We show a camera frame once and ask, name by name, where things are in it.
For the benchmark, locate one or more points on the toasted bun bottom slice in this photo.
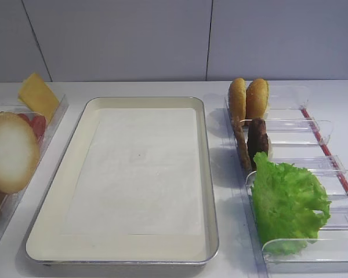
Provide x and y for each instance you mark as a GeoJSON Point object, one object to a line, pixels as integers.
{"type": "Point", "coordinates": [19, 153]}

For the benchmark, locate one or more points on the red tomato slice left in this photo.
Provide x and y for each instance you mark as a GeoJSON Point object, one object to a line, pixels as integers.
{"type": "Point", "coordinates": [24, 117]}

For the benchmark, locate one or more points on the red tomato slice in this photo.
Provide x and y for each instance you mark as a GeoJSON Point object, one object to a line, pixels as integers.
{"type": "Point", "coordinates": [24, 117]}
{"type": "Point", "coordinates": [38, 125]}

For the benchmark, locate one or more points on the red tomato slice right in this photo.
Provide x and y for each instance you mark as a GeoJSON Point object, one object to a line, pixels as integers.
{"type": "Point", "coordinates": [38, 125]}

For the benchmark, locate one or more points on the yellow cheese slice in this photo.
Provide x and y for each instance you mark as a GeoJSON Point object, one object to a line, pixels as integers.
{"type": "Point", "coordinates": [36, 95]}

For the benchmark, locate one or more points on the thin brown meat patty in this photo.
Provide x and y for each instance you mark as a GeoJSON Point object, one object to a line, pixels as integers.
{"type": "Point", "coordinates": [239, 134]}

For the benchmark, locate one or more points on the dark brown meat patty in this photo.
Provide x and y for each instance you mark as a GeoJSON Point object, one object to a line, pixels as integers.
{"type": "Point", "coordinates": [258, 140]}

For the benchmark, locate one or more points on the green lettuce leaf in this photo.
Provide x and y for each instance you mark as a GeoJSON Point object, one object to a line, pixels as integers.
{"type": "Point", "coordinates": [290, 206]}

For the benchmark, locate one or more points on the cream metal baking tray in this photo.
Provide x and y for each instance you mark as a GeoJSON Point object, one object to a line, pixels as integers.
{"type": "Point", "coordinates": [48, 243]}

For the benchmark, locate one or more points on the white parchment paper sheet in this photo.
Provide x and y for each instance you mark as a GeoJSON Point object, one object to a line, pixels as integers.
{"type": "Point", "coordinates": [141, 175]}

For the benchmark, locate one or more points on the golden bun left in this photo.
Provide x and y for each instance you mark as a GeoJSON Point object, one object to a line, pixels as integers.
{"type": "Point", "coordinates": [237, 99]}

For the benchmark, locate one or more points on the golden bun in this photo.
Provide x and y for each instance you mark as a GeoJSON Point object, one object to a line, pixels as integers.
{"type": "Point", "coordinates": [237, 99]}
{"type": "Point", "coordinates": [257, 95]}

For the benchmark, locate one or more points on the golden bun right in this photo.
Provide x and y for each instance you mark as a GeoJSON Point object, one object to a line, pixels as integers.
{"type": "Point", "coordinates": [257, 95]}

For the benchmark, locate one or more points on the clear acrylic rack right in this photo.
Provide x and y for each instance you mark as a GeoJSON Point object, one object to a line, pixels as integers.
{"type": "Point", "coordinates": [296, 138]}

